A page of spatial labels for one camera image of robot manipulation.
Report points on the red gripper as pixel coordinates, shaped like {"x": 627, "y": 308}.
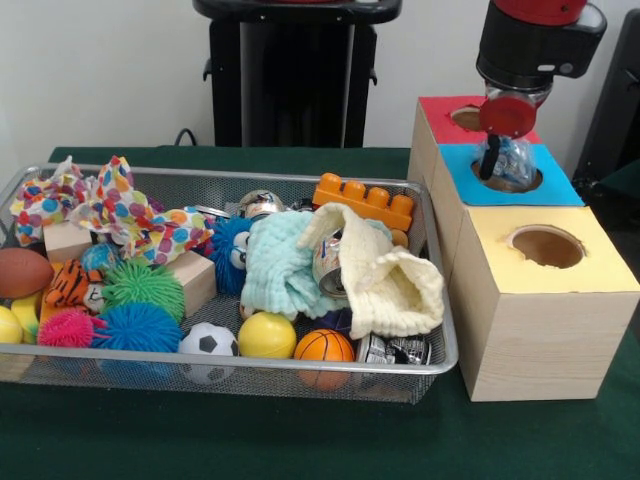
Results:
{"x": 508, "y": 115}

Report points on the clear plastic packet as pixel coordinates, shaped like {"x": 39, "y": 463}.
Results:
{"x": 516, "y": 162}

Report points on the orange rubber toy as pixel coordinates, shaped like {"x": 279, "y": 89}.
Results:
{"x": 370, "y": 203}

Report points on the cream yellow cloth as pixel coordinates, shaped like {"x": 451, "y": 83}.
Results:
{"x": 395, "y": 290}

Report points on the mint green cloth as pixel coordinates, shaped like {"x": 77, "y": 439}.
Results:
{"x": 285, "y": 265}

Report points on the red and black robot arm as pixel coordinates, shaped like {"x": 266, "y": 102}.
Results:
{"x": 535, "y": 40}

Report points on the wooden box with three holes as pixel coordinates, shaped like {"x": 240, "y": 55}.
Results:
{"x": 540, "y": 320}

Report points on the clear mesh bin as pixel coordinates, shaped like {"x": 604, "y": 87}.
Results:
{"x": 380, "y": 385}

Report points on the black chair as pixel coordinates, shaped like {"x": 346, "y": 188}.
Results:
{"x": 615, "y": 110}

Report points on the silver can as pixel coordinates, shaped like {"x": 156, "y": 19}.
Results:
{"x": 328, "y": 265}

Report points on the small orange basketball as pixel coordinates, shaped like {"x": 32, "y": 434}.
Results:
{"x": 324, "y": 347}

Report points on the yellow ball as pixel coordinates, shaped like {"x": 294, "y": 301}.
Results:
{"x": 268, "y": 335}

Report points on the small soccer ball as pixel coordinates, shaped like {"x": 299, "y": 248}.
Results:
{"x": 210, "y": 343}

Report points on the green spiky ball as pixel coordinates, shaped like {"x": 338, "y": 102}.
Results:
{"x": 145, "y": 287}

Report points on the polka dot cloth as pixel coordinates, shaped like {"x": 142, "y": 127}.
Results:
{"x": 125, "y": 215}

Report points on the blue spiky ball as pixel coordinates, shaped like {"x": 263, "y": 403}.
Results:
{"x": 138, "y": 327}

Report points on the pink spiky ball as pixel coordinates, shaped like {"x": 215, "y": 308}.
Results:
{"x": 68, "y": 327}

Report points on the brown toy football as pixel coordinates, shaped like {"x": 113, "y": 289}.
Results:
{"x": 22, "y": 272}

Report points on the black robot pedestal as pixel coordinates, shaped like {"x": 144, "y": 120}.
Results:
{"x": 290, "y": 80}

